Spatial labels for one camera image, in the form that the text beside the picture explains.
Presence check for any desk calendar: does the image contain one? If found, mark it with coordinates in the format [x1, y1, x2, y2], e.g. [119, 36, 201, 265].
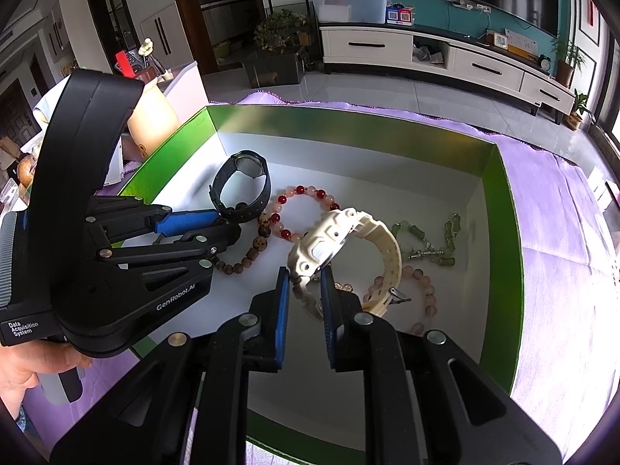
[504, 28, 539, 61]

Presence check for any leafy potted plant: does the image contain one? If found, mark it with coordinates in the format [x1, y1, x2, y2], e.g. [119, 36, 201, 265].
[254, 9, 311, 54]

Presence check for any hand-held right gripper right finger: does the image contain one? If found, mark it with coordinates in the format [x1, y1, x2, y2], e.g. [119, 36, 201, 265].
[320, 265, 565, 465]

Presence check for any green jade bracelet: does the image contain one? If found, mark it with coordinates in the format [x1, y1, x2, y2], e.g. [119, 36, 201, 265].
[390, 213, 463, 268]

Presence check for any wooden jar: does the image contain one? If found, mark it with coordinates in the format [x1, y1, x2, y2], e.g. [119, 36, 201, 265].
[127, 75, 181, 156]

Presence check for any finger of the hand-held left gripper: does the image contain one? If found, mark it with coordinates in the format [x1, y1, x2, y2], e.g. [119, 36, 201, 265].
[84, 196, 224, 249]
[97, 222, 243, 273]

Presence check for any person's left hand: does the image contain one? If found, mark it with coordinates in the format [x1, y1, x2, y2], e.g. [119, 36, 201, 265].
[0, 341, 94, 416]

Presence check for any red plastic tool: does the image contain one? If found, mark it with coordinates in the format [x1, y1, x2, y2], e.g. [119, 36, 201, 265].
[114, 51, 139, 78]

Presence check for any clear plastic storage box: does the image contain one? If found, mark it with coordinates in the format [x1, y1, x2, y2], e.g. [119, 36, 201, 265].
[311, 0, 391, 24]

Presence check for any pale pink box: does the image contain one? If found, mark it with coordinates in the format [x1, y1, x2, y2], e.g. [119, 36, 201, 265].
[162, 60, 208, 127]

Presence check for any green cardboard box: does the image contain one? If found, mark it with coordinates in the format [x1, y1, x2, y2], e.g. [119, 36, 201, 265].
[116, 104, 527, 465]

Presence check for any black wrist watch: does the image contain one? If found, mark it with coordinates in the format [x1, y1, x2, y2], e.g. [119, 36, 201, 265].
[209, 150, 273, 224]

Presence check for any purple floral tablecloth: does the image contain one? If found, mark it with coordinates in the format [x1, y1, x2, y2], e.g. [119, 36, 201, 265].
[22, 92, 620, 465]

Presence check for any white television cabinet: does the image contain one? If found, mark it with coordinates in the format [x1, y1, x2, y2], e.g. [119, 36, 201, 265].
[319, 22, 577, 124]

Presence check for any pale pink bead bracelet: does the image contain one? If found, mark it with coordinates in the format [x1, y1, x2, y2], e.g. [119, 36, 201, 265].
[334, 264, 439, 335]

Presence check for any red pink bead bracelet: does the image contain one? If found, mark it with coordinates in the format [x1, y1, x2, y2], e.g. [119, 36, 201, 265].
[259, 184, 342, 243]

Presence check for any brown bead bracelet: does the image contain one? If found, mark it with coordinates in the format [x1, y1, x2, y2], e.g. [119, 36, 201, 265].
[210, 203, 274, 274]

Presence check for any cream wrist watch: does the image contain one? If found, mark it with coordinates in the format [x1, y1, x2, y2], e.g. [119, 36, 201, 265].
[287, 207, 405, 323]

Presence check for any small potted plant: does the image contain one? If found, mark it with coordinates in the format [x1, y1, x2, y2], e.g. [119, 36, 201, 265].
[567, 90, 594, 131]

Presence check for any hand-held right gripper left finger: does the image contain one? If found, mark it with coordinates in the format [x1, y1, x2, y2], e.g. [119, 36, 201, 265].
[51, 266, 291, 465]

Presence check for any tall bamboo potted plant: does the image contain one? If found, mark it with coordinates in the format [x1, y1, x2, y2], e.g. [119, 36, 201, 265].
[552, 34, 587, 89]

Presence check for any dark plant stand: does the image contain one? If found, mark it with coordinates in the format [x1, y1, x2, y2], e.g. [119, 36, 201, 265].
[242, 48, 307, 89]

